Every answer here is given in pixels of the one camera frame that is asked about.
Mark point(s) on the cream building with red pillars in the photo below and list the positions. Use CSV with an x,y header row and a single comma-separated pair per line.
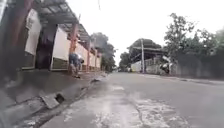
x,y
61,46

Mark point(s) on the dark green tree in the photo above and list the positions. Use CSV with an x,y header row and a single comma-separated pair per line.
x,y
103,50

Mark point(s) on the grey concrete pavement apron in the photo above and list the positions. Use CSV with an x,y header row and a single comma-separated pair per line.
x,y
36,85

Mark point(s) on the person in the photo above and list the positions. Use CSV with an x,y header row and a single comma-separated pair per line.
x,y
75,63

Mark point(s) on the grey concrete road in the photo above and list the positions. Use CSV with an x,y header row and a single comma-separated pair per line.
x,y
173,103

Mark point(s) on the open shed with dark roof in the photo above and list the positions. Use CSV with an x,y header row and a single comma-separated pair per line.
x,y
146,50

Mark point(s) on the row of trees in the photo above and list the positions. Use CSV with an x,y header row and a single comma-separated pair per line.
x,y
186,36

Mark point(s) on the grey concrete wall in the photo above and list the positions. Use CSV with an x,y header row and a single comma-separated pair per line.
x,y
200,66

